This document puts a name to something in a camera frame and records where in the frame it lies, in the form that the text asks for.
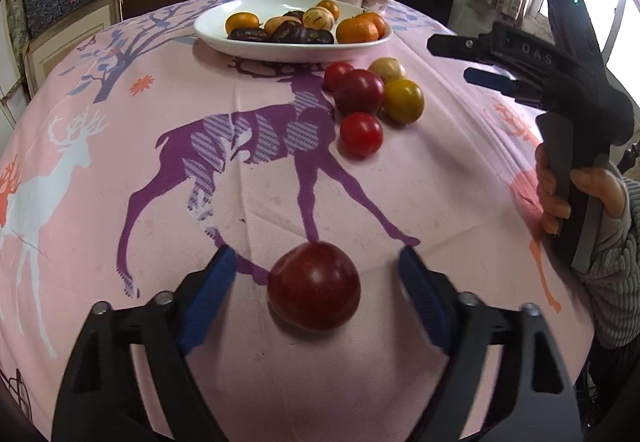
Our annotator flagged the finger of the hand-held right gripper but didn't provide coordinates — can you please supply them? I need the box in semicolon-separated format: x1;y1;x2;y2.
464;67;546;107
426;33;496;66

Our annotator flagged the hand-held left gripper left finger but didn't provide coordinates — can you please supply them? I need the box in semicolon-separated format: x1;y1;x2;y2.
51;244;239;442

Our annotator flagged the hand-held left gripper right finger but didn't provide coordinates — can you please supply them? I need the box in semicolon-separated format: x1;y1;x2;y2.
398;245;583;442

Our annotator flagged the mandarin orange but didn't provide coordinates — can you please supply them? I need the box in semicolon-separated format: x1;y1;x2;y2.
335;18;380;44
361;12;388;39

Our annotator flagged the dark red plum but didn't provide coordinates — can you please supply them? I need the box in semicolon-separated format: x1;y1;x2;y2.
333;69;385;115
266;242;362;334

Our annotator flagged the striped pepino melon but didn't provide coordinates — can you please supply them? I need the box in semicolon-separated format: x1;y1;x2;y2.
302;7;335;29

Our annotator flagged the white oval plate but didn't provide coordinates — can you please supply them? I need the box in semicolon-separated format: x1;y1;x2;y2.
193;0;394;63

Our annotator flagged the person's right forearm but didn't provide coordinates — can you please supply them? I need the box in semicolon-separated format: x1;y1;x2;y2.
572;174;640;350

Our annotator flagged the person's right hand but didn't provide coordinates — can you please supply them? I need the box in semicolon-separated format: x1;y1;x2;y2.
534;144;629;236

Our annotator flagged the pale yellow plum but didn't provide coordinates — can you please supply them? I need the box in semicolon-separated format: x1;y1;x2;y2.
368;57;407;85

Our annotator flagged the pink deer-print tablecloth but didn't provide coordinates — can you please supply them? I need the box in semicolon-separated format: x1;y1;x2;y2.
0;0;601;442

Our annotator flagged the small red plum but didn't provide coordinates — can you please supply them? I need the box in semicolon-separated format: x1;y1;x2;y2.
340;112;384;158
323;62;356;92

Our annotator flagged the framed picture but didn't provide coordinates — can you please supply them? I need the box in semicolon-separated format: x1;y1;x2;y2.
22;0;124;98

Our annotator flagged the white leaning board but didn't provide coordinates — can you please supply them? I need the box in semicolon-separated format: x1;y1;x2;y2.
0;0;33;130

